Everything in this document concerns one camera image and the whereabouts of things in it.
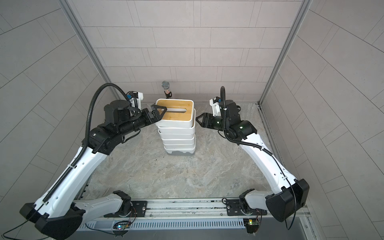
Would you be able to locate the left black cable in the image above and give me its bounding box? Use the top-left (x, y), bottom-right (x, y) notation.
top-left (1, 218), bottom-right (49, 240)

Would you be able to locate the wooden lid tissue box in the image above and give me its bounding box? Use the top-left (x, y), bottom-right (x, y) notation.
top-left (155, 99), bottom-right (195, 128)
top-left (162, 138), bottom-right (196, 145)
top-left (156, 110), bottom-right (196, 134)

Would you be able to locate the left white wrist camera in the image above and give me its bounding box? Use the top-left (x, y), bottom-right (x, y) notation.
top-left (127, 91), bottom-right (144, 110)

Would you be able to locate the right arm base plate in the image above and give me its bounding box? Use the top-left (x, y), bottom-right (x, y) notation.
top-left (222, 198), bottom-right (268, 216)

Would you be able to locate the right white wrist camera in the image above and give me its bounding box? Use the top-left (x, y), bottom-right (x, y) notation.
top-left (209, 97), bottom-right (221, 117)

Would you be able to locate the white lid tissue box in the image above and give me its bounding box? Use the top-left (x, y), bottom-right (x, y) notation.
top-left (166, 150), bottom-right (196, 156)

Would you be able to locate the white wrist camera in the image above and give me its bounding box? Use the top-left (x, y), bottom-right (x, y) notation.
top-left (209, 97), bottom-right (221, 117)
top-left (127, 91), bottom-right (144, 110)

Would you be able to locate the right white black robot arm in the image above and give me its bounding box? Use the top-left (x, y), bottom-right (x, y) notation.
top-left (196, 87), bottom-right (310, 222)

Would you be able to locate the circuit board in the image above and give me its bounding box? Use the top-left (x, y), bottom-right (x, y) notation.
top-left (112, 221), bottom-right (132, 238)
top-left (243, 219), bottom-right (261, 234)

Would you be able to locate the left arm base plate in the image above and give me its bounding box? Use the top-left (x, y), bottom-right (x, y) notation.
top-left (104, 201), bottom-right (148, 218)

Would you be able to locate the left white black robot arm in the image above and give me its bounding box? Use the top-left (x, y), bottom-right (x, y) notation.
top-left (20, 100), bottom-right (167, 240)

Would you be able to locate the grey lid tissue box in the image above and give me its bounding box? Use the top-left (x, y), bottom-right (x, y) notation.
top-left (159, 133), bottom-right (195, 140)
top-left (164, 144), bottom-right (196, 152)

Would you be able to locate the right circuit board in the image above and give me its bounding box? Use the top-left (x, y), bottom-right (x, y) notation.
top-left (243, 219), bottom-right (261, 234)

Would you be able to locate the left circuit board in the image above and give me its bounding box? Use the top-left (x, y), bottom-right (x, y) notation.
top-left (112, 221), bottom-right (132, 238)

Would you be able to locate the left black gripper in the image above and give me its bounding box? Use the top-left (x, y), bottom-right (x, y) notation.
top-left (117, 105), bottom-right (168, 137)

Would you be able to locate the black microphone stand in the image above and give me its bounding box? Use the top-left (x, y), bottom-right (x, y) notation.
top-left (162, 81), bottom-right (173, 99)

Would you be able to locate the aluminium mounting rail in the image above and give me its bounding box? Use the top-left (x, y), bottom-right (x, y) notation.
top-left (56, 196), bottom-right (311, 221)

